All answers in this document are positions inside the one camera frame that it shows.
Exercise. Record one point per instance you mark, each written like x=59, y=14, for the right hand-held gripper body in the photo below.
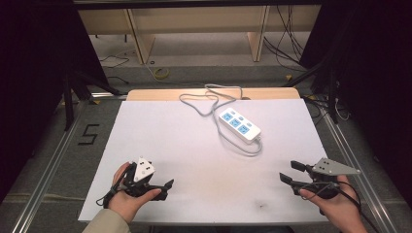
x=327, y=168

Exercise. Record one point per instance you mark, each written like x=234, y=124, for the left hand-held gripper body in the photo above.
x=142, y=168

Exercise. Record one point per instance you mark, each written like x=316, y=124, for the white power strip blue sockets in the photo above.
x=239, y=125

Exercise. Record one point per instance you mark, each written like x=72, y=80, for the person's left hand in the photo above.
x=124, y=204

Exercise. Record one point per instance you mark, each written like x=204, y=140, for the person's right hand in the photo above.
x=343, y=207

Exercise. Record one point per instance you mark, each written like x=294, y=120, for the white table cover sheet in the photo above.
x=181, y=161

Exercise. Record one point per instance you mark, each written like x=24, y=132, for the black metal stand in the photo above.
x=69, y=100
x=330, y=87

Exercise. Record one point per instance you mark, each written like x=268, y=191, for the black curtain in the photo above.
x=375, y=81
x=32, y=81

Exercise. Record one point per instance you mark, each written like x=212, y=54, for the aluminium floor rail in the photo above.
x=48, y=168
x=356, y=161

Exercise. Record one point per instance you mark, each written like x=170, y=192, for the light wooden desk frame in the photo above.
x=200, y=19

